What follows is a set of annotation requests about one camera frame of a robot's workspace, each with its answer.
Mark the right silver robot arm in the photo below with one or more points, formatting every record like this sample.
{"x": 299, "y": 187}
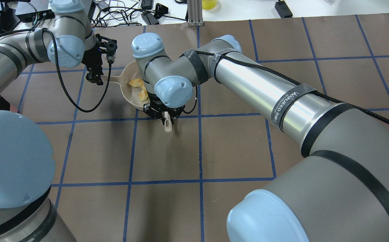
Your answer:
{"x": 339, "y": 192}

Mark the beige plastic dustpan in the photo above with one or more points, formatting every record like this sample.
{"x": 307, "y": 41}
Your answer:
{"x": 131, "y": 95}

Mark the black small power brick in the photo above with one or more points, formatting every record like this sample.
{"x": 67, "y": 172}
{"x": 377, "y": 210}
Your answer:
{"x": 282, "y": 9}

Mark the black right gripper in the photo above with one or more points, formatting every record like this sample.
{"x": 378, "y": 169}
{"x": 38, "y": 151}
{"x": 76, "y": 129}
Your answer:
{"x": 158, "y": 105}

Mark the aluminium frame post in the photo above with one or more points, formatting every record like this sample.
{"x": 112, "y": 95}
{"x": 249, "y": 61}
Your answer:
{"x": 195, "y": 14}

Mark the black power adapter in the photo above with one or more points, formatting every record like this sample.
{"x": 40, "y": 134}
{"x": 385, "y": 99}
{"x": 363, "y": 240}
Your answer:
{"x": 149, "y": 19}

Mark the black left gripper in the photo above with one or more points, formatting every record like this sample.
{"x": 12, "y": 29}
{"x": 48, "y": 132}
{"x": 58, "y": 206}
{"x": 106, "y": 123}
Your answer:
{"x": 90, "y": 63}

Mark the yellow tape roll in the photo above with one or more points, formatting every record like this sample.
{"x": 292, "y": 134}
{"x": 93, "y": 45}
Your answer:
{"x": 208, "y": 4}

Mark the beige hand brush black bristles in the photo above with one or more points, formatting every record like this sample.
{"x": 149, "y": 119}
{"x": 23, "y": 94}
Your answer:
{"x": 167, "y": 122}

